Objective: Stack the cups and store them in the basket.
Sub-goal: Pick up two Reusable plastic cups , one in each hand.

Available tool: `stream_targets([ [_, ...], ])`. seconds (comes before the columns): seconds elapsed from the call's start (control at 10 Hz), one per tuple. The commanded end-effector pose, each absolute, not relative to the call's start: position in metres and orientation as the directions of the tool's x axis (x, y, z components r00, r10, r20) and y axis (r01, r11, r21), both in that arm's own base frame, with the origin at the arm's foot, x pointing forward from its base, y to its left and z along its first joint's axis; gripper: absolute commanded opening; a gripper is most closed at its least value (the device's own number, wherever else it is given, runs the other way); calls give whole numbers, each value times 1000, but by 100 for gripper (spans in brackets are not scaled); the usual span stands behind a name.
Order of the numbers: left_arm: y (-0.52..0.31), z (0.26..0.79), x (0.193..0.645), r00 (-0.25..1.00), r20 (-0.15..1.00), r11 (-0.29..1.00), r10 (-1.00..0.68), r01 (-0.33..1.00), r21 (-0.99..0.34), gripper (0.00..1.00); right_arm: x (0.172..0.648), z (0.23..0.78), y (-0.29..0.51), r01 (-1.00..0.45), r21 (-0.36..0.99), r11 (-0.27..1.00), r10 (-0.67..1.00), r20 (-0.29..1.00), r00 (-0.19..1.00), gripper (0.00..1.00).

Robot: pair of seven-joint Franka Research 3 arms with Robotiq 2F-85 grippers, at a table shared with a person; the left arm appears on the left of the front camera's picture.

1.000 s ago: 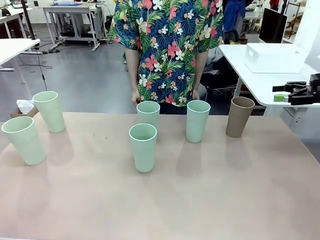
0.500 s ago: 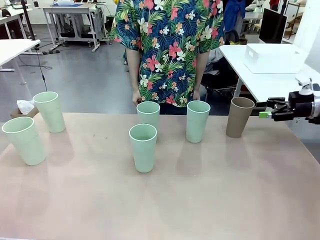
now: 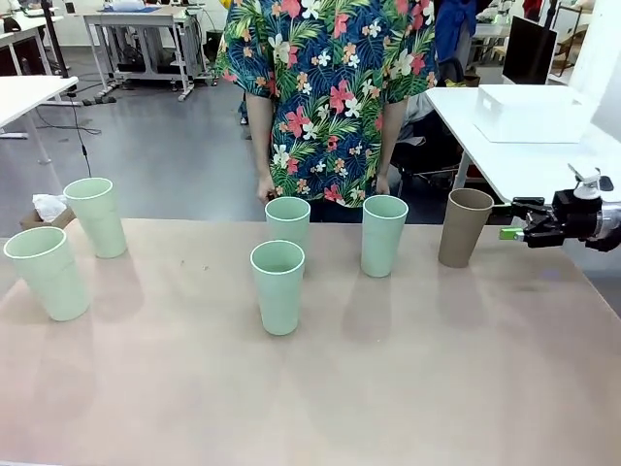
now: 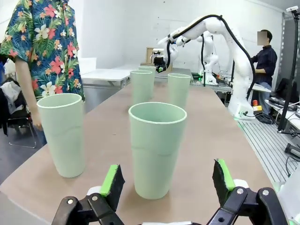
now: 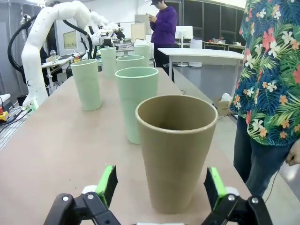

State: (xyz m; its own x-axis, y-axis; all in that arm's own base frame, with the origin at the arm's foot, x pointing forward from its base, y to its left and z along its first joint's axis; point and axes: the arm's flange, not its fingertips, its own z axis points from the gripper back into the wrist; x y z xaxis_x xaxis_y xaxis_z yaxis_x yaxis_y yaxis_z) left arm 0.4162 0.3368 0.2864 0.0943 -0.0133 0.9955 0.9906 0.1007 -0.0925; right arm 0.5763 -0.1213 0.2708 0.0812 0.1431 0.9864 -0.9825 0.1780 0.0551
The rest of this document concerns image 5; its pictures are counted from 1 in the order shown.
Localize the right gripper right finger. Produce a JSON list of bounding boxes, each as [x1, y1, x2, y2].
[[202, 166, 274, 225]]

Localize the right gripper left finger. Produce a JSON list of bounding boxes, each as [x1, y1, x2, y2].
[[43, 165, 122, 225]]

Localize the brown plastic cup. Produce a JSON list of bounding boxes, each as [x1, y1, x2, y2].
[[135, 95, 218, 215]]

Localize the person's left hand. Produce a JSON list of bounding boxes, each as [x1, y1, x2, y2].
[[285, 140, 300, 166]]

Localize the beige board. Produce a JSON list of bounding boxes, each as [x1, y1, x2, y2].
[[130, 23, 147, 42]]

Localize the blue jeans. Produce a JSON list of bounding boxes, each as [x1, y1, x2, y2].
[[233, 116, 300, 200]]

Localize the person in purple hoodie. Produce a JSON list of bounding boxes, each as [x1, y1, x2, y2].
[[147, 0, 178, 71]]

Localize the white monitor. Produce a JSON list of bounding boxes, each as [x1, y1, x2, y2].
[[175, 25, 194, 39]]

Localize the cardboard box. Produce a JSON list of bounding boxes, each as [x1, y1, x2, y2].
[[213, 93, 233, 116]]

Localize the white lab table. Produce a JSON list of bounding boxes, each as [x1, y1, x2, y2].
[[157, 47, 245, 97]]

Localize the yellow emergency stop button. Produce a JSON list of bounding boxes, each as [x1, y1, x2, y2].
[[0, 106, 9, 124]]

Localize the person in floral shirt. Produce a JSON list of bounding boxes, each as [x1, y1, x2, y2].
[[229, 0, 300, 146]]

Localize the wall display screen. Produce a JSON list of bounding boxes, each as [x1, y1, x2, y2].
[[63, 30, 77, 50]]

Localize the thin black cable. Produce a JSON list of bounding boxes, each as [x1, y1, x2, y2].
[[262, 167, 282, 206]]

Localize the black corrugated cable hose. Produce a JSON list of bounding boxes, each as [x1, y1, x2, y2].
[[7, 15, 94, 85]]

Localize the aluminium slotted base plate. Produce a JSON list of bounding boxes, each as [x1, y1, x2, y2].
[[0, 106, 31, 150]]

